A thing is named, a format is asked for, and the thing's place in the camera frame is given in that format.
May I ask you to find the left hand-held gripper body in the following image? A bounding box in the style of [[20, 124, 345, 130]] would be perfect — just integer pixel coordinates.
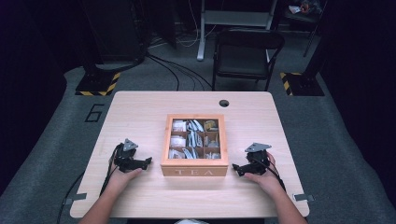
[[112, 137, 139, 174]]

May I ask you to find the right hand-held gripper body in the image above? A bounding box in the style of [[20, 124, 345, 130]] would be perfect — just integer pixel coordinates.
[[244, 142, 273, 175]]

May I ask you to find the wooden tea box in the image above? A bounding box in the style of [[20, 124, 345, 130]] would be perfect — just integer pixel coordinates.
[[160, 113, 230, 177]]

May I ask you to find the person's left hand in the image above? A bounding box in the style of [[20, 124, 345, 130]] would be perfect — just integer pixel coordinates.
[[106, 166, 143, 189]]

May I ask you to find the person's right hand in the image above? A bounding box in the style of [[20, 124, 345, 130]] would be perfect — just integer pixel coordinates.
[[244, 151, 286, 198]]

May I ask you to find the pile of yellow-tagged tea bags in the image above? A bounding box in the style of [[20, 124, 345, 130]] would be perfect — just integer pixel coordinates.
[[204, 119, 222, 160]]

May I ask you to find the pile of silver foil sachets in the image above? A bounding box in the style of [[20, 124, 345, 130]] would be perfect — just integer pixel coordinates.
[[185, 119, 205, 160]]

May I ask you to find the white cloth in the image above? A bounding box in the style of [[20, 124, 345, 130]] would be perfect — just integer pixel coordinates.
[[174, 218, 210, 224]]

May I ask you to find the black stand with striped base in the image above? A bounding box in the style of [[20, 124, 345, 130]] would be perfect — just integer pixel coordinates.
[[75, 60, 148, 97], [279, 31, 331, 97]]

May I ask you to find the black folding chair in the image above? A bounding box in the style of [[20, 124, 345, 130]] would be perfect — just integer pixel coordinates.
[[212, 28, 286, 91]]

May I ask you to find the dark equipment cabinet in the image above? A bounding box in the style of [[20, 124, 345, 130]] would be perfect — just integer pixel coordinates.
[[78, 0, 150, 64]]

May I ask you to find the dark side table with clutter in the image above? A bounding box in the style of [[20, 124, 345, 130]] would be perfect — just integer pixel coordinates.
[[276, 0, 329, 58]]

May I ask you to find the left hand-held gripper cable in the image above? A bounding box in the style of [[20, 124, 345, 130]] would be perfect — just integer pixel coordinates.
[[98, 143, 125, 197]]

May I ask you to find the hand-held gripper cable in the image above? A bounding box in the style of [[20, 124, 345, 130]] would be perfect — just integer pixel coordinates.
[[251, 157, 287, 191], [98, 143, 125, 197]]

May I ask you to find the right hand-held gripper cable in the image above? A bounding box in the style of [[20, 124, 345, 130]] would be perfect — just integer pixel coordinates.
[[251, 157, 287, 191]]

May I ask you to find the grey table edge bracket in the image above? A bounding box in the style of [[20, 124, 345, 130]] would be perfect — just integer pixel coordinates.
[[292, 193, 315, 203]]

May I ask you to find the thin black table cable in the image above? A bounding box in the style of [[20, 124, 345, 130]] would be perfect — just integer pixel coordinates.
[[56, 172, 86, 224]]

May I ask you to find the black floor cable bundle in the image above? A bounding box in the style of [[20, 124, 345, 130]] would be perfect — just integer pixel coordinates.
[[146, 53, 213, 91]]

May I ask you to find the white floor cable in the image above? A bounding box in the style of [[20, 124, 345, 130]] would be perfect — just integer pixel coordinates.
[[148, 0, 219, 49]]

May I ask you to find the white metal desk frame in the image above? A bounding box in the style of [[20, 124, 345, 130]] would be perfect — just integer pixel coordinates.
[[196, 0, 278, 62]]

